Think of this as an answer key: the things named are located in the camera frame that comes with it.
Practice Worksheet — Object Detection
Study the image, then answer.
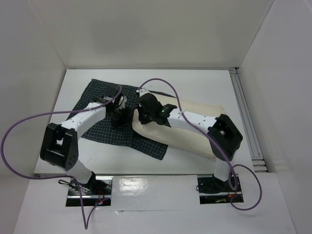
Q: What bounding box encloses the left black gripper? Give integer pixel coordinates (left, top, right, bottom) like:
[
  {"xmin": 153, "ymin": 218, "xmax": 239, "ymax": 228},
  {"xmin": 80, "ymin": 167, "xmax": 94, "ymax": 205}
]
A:
[{"xmin": 107, "ymin": 106, "xmax": 133, "ymax": 133}]

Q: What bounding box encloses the dark checked pillowcase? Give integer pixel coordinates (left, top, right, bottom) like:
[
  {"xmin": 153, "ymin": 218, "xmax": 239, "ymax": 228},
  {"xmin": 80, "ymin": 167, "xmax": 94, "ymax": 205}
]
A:
[{"xmin": 74, "ymin": 79, "xmax": 168, "ymax": 160}]

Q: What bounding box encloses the cream pillow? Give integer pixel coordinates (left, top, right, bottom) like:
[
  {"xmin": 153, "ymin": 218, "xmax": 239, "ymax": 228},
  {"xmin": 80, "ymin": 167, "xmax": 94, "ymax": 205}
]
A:
[{"xmin": 132, "ymin": 99, "xmax": 225, "ymax": 159}]

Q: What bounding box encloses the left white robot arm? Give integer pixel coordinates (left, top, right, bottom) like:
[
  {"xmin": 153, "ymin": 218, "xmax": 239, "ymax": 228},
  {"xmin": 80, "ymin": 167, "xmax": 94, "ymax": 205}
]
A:
[{"xmin": 39, "ymin": 87, "xmax": 128, "ymax": 195}]

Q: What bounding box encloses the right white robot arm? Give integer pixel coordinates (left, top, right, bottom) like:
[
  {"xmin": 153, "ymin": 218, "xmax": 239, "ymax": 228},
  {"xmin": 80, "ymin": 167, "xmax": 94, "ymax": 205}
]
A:
[{"xmin": 136, "ymin": 88, "xmax": 243, "ymax": 191}]

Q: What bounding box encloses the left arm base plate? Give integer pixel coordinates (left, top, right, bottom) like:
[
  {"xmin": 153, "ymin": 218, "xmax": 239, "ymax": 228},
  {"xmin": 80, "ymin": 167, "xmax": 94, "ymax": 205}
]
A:
[{"xmin": 65, "ymin": 176, "xmax": 114, "ymax": 207}]

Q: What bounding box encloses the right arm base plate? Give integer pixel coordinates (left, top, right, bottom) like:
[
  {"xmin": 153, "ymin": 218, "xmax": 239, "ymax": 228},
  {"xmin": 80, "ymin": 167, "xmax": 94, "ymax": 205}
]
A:
[{"xmin": 195, "ymin": 175, "xmax": 244, "ymax": 204}]

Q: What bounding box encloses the aluminium rail at right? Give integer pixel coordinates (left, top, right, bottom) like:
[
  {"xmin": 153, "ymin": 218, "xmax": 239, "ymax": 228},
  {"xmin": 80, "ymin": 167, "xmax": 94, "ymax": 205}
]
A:
[{"xmin": 229, "ymin": 68, "xmax": 268, "ymax": 173}]

